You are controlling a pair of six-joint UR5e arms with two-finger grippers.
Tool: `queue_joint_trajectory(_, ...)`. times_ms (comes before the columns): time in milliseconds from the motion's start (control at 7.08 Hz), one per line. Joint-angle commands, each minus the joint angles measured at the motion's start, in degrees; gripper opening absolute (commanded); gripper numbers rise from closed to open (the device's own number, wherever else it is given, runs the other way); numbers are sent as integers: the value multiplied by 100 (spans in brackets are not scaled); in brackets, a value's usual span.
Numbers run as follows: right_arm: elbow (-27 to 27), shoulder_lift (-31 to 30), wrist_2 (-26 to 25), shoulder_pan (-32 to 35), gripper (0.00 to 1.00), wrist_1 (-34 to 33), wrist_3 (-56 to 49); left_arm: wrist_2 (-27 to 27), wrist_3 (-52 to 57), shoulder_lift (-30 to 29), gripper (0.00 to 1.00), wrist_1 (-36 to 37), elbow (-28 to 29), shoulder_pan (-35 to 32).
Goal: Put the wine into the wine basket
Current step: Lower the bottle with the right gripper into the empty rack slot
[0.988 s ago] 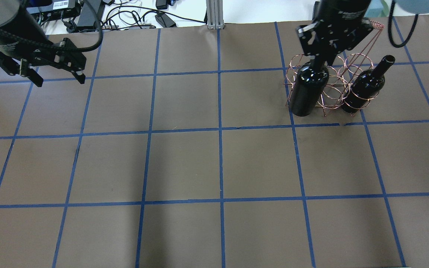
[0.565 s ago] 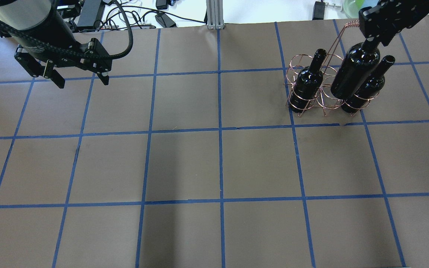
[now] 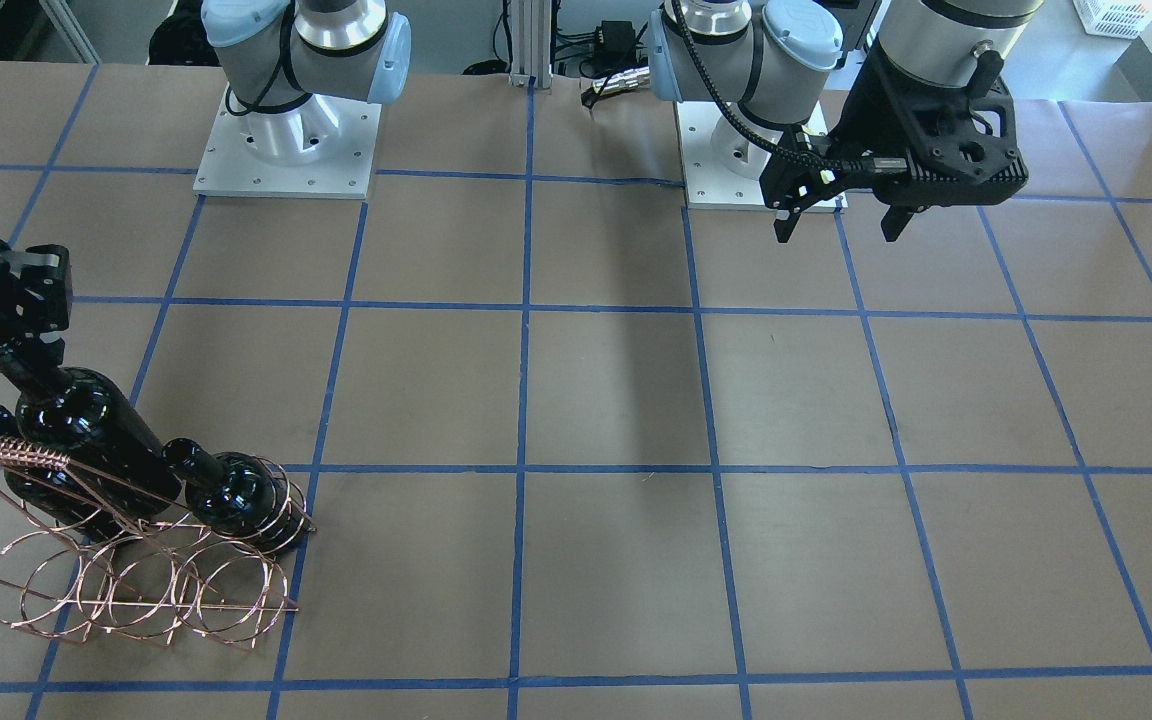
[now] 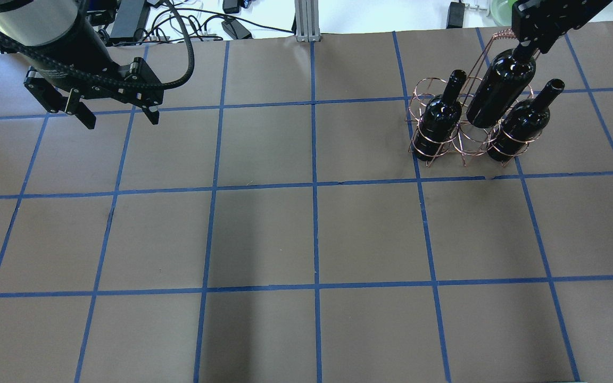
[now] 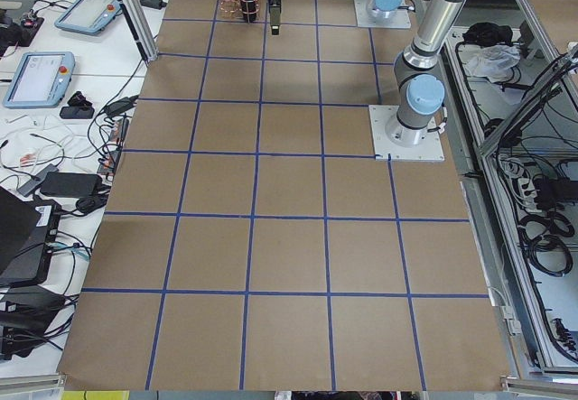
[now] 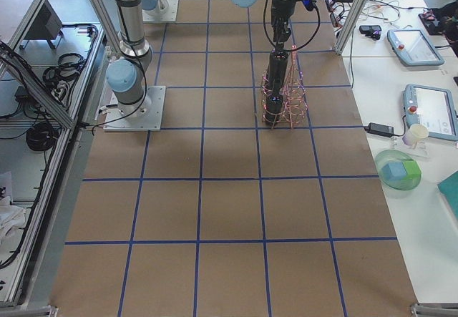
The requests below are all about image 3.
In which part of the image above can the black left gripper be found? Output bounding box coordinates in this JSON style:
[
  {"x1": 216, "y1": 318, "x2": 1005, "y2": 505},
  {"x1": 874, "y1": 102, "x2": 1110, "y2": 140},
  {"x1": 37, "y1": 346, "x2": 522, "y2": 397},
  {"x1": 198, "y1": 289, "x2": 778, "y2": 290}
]
[{"x1": 759, "y1": 46, "x2": 1029, "y2": 243}]

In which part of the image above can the dark wine bottle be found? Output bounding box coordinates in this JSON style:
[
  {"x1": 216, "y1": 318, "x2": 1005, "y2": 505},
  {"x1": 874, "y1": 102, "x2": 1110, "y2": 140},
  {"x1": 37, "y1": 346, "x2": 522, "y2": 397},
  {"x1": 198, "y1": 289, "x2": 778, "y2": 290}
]
[
  {"x1": 0, "y1": 404, "x2": 154, "y2": 543},
  {"x1": 0, "y1": 338, "x2": 182, "y2": 520}
]

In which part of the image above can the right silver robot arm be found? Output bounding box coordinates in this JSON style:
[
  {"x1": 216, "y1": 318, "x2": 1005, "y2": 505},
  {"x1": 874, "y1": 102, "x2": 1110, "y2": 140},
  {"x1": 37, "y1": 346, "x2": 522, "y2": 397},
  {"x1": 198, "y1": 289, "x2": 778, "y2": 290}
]
[{"x1": 0, "y1": 1, "x2": 412, "y2": 365}]

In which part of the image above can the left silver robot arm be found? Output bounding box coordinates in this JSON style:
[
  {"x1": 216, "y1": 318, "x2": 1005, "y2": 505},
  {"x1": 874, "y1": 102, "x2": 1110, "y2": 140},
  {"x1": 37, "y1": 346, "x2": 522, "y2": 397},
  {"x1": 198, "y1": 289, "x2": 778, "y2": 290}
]
[{"x1": 646, "y1": 1, "x2": 1041, "y2": 243}]

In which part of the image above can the dark wine bottle in basket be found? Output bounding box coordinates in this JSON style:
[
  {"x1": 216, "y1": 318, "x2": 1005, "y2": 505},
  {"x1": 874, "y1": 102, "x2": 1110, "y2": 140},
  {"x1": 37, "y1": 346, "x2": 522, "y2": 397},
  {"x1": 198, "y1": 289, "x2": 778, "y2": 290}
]
[{"x1": 0, "y1": 404, "x2": 154, "y2": 543}]

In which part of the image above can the black power adapter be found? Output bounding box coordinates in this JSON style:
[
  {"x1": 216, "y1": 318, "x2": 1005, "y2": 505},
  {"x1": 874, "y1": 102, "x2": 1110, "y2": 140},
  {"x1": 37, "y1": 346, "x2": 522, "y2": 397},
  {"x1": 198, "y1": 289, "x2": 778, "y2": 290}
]
[{"x1": 591, "y1": 20, "x2": 637, "y2": 71}]

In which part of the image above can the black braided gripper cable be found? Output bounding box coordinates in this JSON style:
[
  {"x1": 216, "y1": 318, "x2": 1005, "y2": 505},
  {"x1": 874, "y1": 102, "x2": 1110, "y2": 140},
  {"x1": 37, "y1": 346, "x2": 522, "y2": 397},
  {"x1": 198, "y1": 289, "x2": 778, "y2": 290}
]
[{"x1": 666, "y1": 0, "x2": 907, "y2": 173}]

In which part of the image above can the copper wire wine basket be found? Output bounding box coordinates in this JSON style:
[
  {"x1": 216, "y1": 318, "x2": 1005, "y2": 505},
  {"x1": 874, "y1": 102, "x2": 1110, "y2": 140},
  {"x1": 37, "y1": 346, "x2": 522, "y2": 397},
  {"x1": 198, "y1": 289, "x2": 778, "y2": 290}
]
[{"x1": 0, "y1": 435, "x2": 318, "y2": 651}]

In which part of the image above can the aluminium frame post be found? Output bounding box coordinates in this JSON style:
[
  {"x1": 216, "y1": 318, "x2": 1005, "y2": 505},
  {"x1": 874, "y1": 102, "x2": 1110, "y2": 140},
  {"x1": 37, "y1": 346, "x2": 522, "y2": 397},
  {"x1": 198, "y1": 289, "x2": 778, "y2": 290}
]
[{"x1": 506, "y1": 0, "x2": 556, "y2": 91}]

